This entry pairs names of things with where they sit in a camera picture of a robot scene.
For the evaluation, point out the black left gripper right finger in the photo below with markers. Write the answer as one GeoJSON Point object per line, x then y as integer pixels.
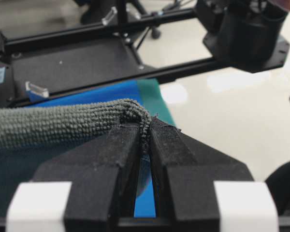
{"type": "Point", "coordinates": [204, 190]}

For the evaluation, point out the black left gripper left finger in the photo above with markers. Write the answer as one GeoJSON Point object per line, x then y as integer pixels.
{"type": "Point", "coordinates": [84, 189]}

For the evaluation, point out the grey microfibre towel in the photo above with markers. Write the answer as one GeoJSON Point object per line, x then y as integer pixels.
{"type": "Point", "coordinates": [22, 128]}

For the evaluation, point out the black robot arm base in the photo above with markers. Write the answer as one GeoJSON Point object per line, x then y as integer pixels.
{"type": "Point", "coordinates": [244, 34]}

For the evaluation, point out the blue table cloth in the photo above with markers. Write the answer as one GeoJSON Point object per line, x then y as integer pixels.
{"type": "Point", "coordinates": [144, 198]}

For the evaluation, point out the green cutting mat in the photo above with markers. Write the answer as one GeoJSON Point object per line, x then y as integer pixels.
{"type": "Point", "coordinates": [152, 100]}

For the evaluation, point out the clear plastic clip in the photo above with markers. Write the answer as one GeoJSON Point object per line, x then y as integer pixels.
{"type": "Point", "coordinates": [35, 90]}

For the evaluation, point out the black aluminium frame rail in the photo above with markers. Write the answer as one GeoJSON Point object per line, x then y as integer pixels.
{"type": "Point", "coordinates": [76, 60]}

